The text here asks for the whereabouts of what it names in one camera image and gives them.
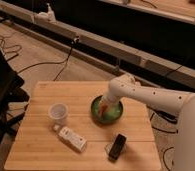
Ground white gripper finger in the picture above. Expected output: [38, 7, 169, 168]
[99, 103, 109, 116]

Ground black chair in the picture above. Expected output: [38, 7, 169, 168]
[0, 50, 29, 144]

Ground clear plastic cup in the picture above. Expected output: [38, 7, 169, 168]
[48, 103, 68, 126]

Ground grey metal rail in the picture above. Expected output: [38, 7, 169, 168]
[0, 0, 195, 92]

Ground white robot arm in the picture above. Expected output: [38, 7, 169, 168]
[99, 74, 195, 171]

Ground black cable on floor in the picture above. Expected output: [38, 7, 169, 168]
[17, 37, 81, 82]

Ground green ceramic bowl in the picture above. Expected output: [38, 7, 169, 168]
[90, 96, 123, 124]

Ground clear plastic wrapper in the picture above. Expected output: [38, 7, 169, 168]
[105, 142, 126, 158]

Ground white object on rail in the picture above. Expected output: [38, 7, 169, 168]
[35, 3, 56, 22]

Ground black cables at right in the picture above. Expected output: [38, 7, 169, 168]
[147, 106, 182, 168]

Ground white small bottle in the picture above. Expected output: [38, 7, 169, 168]
[53, 124, 87, 153]

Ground black remote control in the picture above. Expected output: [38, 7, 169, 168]
[108, 134, 126, 160]

